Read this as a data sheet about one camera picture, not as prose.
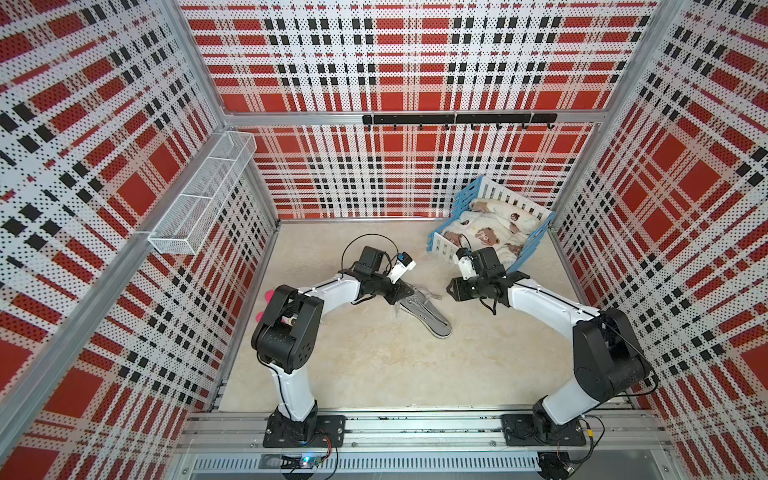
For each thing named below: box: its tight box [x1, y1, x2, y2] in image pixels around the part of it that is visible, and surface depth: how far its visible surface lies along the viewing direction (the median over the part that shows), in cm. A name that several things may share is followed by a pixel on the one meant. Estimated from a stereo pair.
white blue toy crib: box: [427, 176, 556, 274], surface depth 107 cm
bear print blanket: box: [442, 199, 541, 267], surface depth 106 cm
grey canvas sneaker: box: [399, 287, 453, 339], surface depth 92 cm
